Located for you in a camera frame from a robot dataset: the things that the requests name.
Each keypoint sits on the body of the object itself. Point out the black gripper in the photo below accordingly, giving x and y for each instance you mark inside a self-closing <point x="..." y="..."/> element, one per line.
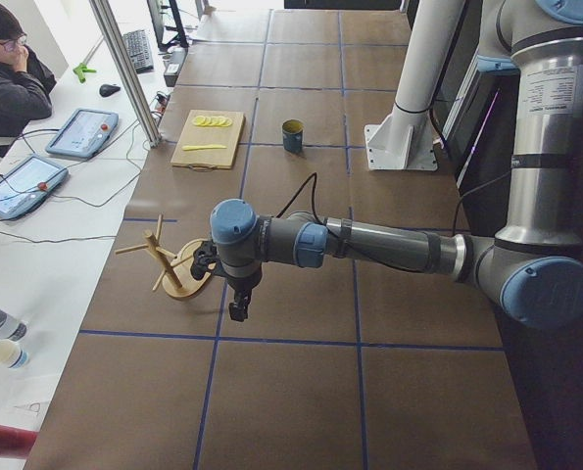
<point x="242" y="283"/>

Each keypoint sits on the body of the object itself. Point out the dark green HOME mug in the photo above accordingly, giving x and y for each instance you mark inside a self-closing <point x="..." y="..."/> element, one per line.
<point x="292" y="135"/>

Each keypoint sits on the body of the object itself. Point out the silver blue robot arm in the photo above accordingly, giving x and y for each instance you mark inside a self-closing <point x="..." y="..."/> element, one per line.
<point x="530" y="266"/>

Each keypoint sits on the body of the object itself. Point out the wooden cup storage rack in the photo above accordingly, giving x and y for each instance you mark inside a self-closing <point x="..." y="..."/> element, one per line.
<point x="175" y="276"/>

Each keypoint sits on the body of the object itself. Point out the white paper cup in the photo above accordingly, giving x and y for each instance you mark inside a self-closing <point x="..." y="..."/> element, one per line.
<point x="12" y="355"/>

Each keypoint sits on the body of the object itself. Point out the yellow plastic knife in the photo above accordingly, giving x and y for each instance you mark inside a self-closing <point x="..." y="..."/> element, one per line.
<point x="192" y="148"/>

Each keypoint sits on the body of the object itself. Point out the bamboo cutting board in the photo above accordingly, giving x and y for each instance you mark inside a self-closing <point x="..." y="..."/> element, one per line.
<point x="199" y="135"/>

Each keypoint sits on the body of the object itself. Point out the far teach pendant tablet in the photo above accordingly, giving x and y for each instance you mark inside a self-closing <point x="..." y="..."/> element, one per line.
<point x="83" y="134"/>

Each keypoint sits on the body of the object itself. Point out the teach pendant tablet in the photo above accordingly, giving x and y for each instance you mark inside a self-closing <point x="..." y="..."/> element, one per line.
<point x="25" y="187"/>
<point x="83" y="134"/>

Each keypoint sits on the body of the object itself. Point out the near teach pendant tablet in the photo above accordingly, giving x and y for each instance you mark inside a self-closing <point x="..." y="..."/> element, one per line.
<point x="25" y="187"/>

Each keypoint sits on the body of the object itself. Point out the black box with label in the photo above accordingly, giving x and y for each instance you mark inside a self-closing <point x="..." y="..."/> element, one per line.
<point x="173" y="62"/>

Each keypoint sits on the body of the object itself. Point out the black computer mouse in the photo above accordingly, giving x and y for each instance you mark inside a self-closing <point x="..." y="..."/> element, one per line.
<point x="107" y="90"/>

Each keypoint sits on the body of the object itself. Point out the black keyboard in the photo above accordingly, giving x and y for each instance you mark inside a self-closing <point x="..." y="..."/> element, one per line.
<point x="138" y="50"/>

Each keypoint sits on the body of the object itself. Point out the green plastic clamp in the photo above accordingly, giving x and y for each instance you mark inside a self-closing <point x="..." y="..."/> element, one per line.
<point x="82" y="70"/>

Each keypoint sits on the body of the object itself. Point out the red object at edge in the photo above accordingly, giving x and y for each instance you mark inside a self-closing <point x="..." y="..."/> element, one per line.
<point x="16" y="442"/>

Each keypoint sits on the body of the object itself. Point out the person in black jacket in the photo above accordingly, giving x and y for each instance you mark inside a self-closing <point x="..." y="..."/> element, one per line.
<point x="25" y="82"/>

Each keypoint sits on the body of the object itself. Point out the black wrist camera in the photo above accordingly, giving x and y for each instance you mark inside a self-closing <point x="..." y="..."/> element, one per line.
<point x="205" y="259"/>

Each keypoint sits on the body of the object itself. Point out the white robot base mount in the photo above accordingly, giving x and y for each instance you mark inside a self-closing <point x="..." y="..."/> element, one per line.
<point x="403" y="140"/>

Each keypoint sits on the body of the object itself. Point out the aluminium frame post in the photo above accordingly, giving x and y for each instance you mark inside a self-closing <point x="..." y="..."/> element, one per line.
<point x="109" y="28"/>

